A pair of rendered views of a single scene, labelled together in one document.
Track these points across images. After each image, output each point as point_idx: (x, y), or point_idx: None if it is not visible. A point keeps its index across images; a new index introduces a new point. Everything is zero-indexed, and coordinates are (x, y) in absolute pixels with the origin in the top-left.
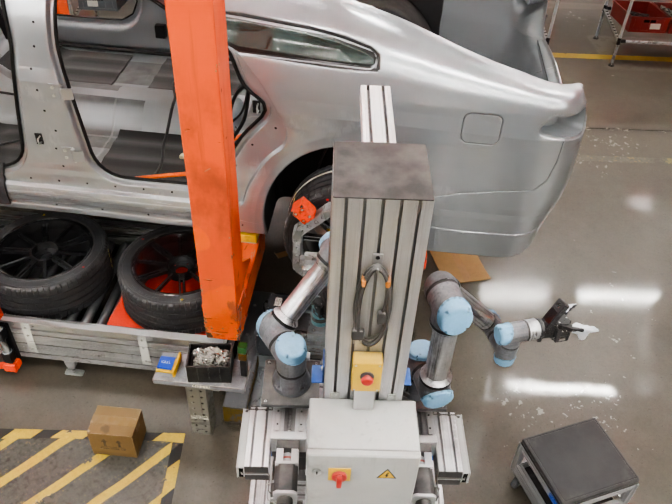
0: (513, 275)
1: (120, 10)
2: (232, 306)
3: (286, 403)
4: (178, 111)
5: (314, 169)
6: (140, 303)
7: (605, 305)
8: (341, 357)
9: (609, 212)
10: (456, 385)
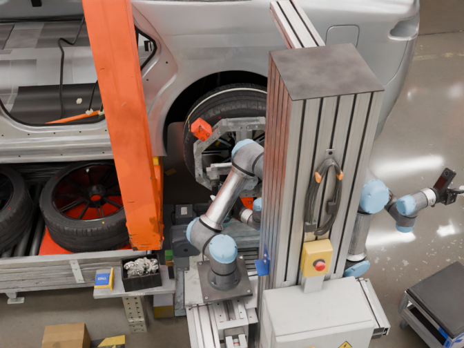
0: None
1: None
2: (154, 221)
3: (224, 296)
4: (92, 53)
5: (197, 95)
6: (67, 232)
7: (431, 171)
8: (292, 249)
9: (415, 99)
10: None
